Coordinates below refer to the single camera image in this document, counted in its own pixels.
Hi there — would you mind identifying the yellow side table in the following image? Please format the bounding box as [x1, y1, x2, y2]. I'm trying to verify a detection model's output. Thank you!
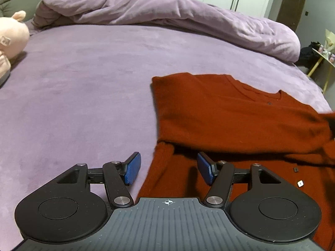
[307, 47, 335, 95]

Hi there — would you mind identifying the purple duvet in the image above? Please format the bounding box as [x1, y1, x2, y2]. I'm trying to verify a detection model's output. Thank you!
[32, 0, 301, 63]

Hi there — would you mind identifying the red knit sweater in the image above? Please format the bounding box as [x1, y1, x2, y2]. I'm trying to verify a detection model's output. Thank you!
[136, 72, 335, 251]

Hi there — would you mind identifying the dark cloth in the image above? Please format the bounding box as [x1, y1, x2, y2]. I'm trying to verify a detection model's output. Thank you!
[298, 41, 321, 67]

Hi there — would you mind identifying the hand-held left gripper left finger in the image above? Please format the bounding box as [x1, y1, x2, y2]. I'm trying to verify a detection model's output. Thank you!
[56, 152, 142, 209]

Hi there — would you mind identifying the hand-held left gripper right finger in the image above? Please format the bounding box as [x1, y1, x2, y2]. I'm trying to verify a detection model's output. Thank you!
[197, 151, 282, 209]

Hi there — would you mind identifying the wrapped flower bouquet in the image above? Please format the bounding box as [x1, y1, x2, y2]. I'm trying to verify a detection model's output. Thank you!
[325, 29, 335, 55]

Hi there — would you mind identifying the pink plush toy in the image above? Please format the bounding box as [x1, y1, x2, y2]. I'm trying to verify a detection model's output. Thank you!
[0, 10, 30, 86]

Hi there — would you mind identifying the brown wooden pillar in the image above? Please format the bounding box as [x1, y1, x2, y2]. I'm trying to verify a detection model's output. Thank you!
[276, 0, 311, 32]

